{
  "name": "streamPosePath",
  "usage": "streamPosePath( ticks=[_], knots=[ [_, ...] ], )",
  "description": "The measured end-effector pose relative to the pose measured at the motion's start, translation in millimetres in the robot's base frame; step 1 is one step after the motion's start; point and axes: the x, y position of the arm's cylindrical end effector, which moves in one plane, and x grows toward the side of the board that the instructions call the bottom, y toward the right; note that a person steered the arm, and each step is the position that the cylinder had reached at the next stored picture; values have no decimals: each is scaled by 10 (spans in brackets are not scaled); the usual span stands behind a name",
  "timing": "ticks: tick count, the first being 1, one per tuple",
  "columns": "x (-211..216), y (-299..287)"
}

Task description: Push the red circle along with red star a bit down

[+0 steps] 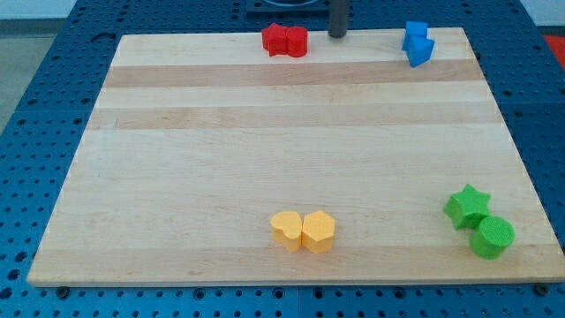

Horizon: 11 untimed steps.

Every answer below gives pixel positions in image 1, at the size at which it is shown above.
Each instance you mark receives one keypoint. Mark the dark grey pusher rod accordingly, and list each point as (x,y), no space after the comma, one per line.
(338,18)

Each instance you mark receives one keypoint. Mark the red cylinder block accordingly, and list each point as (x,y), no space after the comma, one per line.
(297,41)

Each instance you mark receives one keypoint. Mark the red star block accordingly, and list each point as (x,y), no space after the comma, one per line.
(274,39)

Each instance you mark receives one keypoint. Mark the green star block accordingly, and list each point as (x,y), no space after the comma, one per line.
(466,209)

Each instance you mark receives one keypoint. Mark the blue cube block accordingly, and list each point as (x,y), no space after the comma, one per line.
(414,28)

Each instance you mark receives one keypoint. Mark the blue triangle block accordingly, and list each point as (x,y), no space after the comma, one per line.
(419,50)

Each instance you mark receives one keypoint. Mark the wooden board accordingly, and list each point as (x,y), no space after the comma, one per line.
(197,140)

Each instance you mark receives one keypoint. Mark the yellow hexagon block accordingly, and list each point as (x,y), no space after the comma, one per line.
(318,232)

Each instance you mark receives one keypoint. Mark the yellow heart block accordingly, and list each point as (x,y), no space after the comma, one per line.
(286,229)

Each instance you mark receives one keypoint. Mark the green cylinder block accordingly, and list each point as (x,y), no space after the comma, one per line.
(492,237)

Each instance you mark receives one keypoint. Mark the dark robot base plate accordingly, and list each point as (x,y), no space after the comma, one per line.
(285,6)

